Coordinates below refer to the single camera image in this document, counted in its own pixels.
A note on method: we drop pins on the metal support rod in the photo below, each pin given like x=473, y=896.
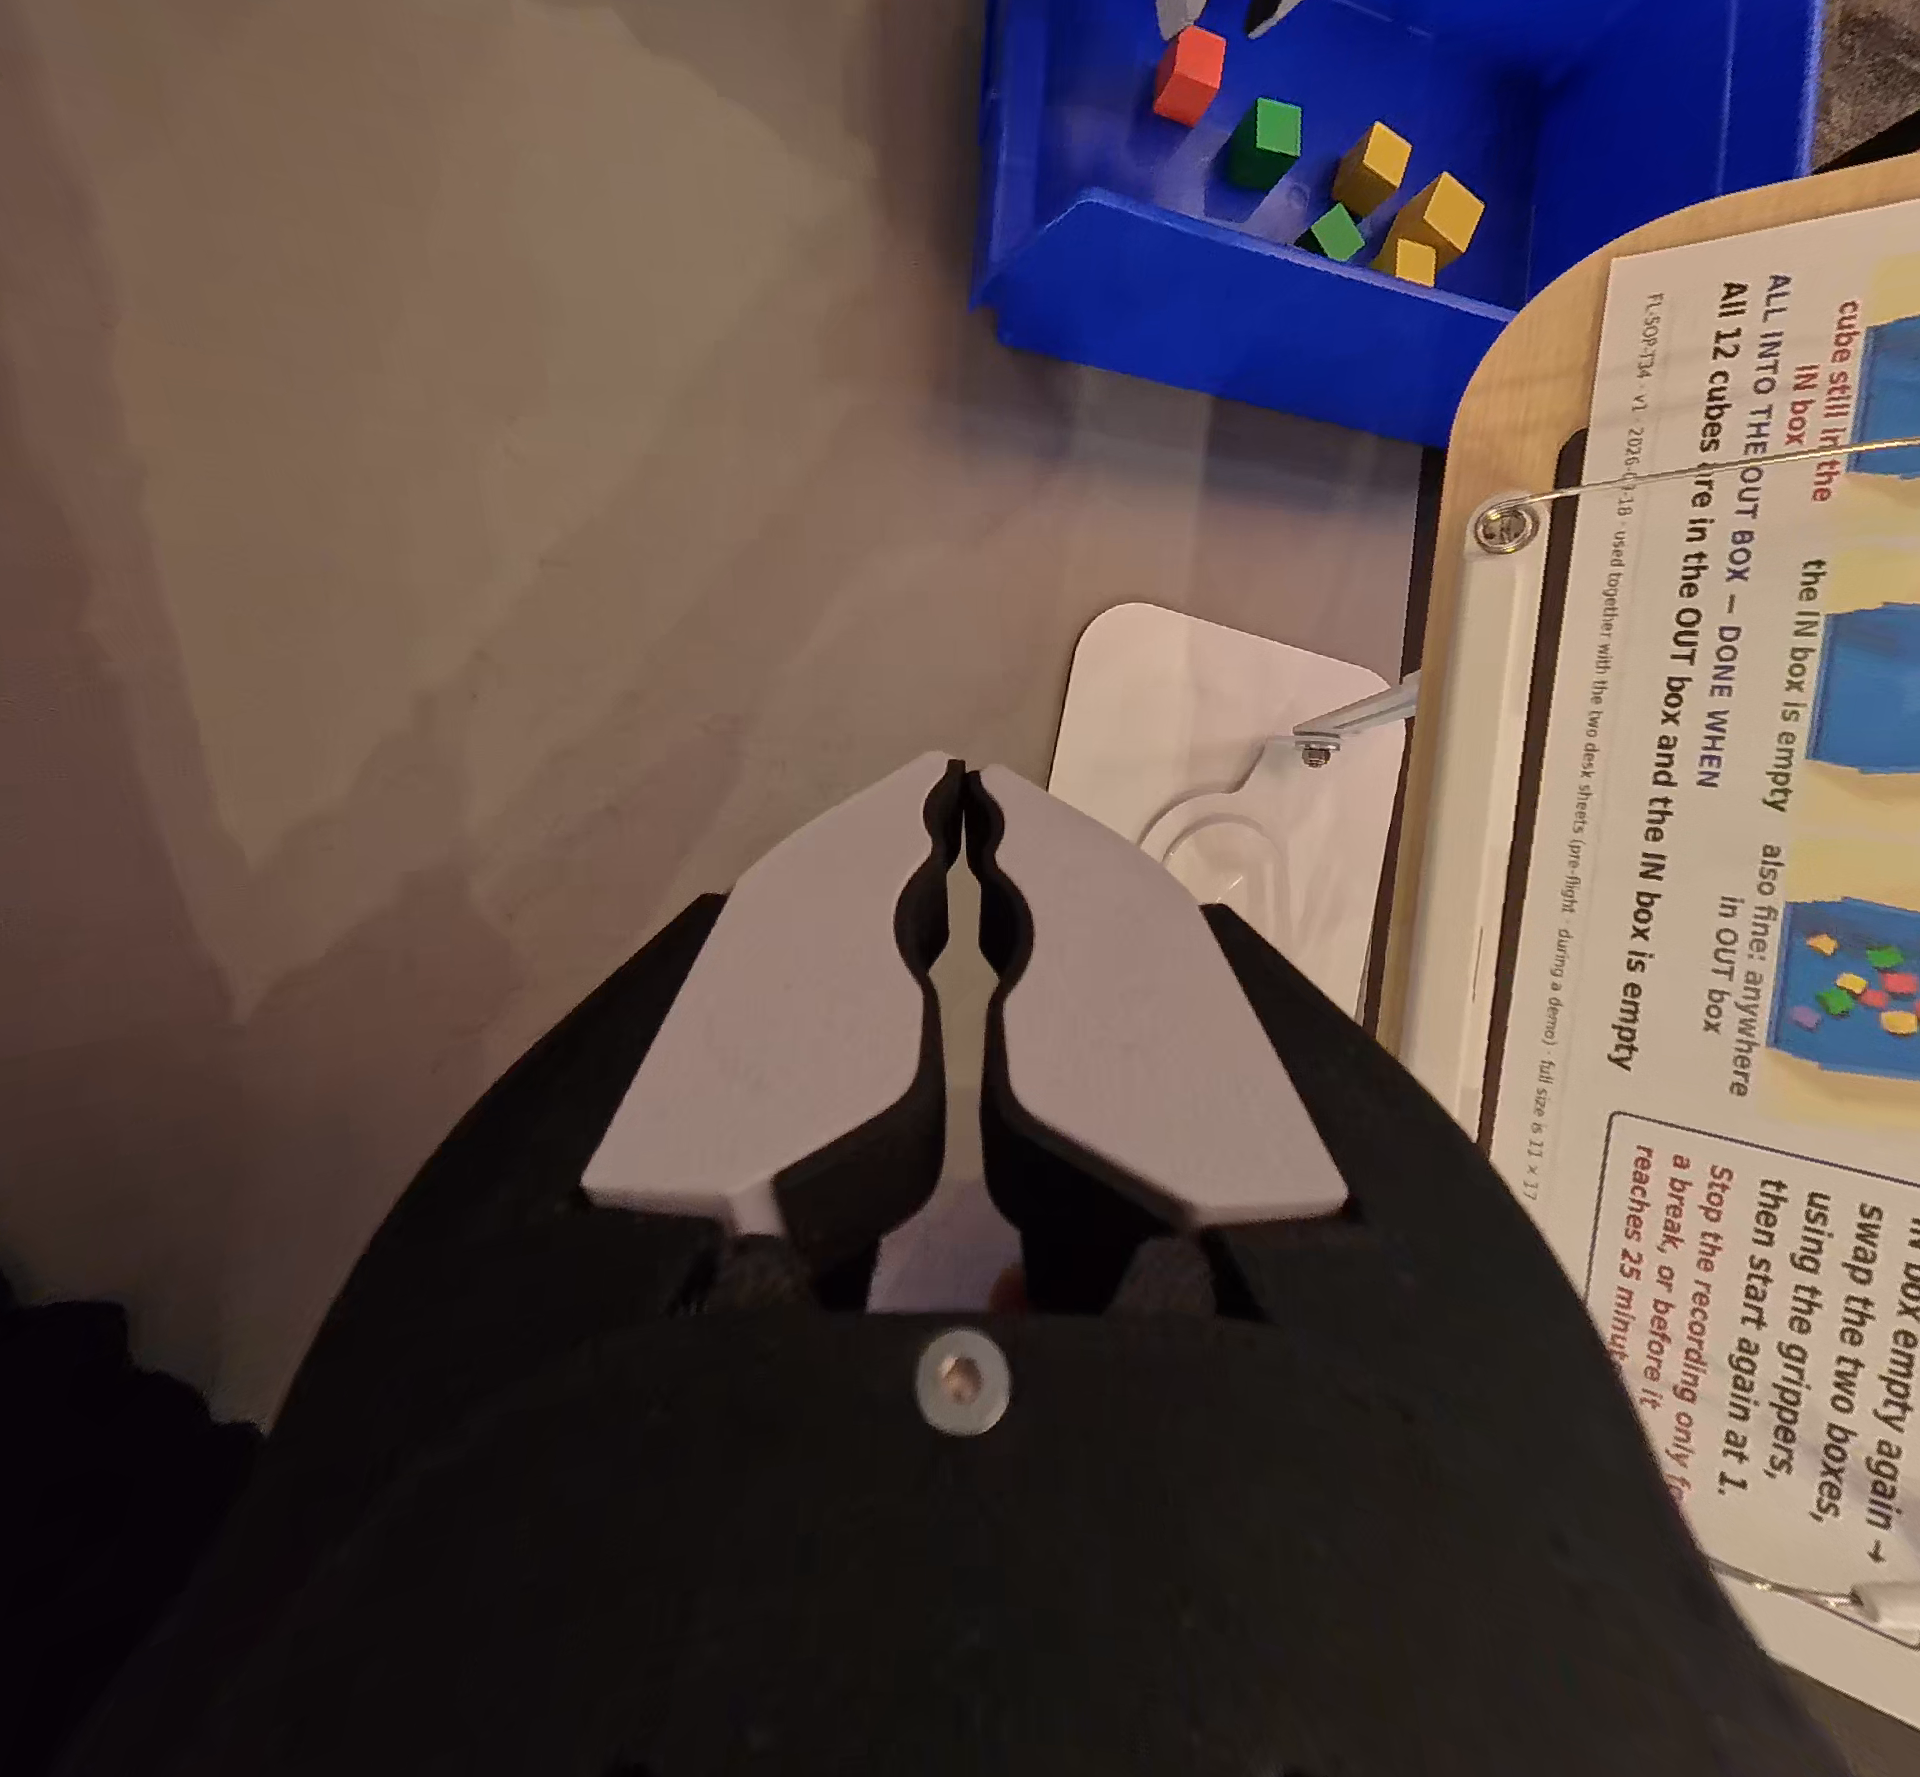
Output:
x=1359, y=716

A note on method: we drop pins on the white board ledge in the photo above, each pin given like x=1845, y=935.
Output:
x=1477, y=833

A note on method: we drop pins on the yellow wooden cube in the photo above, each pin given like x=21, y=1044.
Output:
x=1437, y=216
x=1372, y=168
x=1407, y=262

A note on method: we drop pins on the metal eyelet screw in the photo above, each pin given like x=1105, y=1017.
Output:
x=1506, y=525

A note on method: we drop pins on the green wooden cube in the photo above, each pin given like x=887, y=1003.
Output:
x=1335, y=234
x=1268, y=141

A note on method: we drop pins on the wooden display board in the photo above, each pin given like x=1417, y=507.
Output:
x=1530, y=351

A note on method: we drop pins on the printed instruction sheet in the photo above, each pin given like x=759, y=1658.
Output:
x=1696, y=758

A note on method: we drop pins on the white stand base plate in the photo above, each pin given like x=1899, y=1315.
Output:
x=1170, y=683

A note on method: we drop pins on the blue plastic bin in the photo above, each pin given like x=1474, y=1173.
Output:
x=1502, y=7

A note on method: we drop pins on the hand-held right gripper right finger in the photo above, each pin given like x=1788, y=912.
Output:
x=1155, y=1041

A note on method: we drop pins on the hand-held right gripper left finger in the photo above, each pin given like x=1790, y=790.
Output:
x=750, y=1026

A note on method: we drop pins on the red wooden cube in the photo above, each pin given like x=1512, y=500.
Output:
x=1190, y=77

